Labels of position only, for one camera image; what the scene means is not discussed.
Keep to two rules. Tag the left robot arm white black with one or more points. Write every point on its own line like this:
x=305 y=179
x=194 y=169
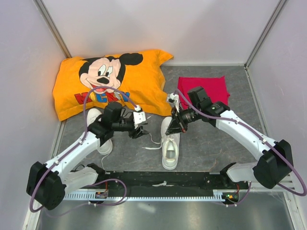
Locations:
x=49 y=182

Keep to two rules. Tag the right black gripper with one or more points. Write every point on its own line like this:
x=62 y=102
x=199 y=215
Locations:
x=177 y=126

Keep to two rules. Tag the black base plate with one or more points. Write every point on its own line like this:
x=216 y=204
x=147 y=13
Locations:
x=173 y=183

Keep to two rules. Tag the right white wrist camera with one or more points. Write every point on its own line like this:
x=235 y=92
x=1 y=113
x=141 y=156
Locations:
x=173 y=98

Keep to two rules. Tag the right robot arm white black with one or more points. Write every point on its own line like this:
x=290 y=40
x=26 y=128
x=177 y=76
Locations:
x=269 y=167

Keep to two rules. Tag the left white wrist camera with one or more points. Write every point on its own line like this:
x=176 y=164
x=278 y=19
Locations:
x=139 y=116

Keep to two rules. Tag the orange Mickey Mouse pillow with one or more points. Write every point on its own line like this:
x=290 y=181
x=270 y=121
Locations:
x=130 y=78

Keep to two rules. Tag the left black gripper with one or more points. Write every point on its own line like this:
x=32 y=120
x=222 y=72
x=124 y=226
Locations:
x=140 y=132

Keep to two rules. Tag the slotted aluminium cable duct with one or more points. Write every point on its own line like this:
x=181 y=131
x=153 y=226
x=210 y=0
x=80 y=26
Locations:
x=95 y=196

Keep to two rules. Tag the red folded cloth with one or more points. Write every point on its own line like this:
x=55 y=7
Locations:
x=215 y=87

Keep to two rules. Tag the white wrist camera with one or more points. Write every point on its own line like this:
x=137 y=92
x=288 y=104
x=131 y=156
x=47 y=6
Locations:
x=173 y=98
x=139 y=116

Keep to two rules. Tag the white sneaker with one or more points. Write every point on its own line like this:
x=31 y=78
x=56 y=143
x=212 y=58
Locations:
x=169 y=144
x=92 y=116

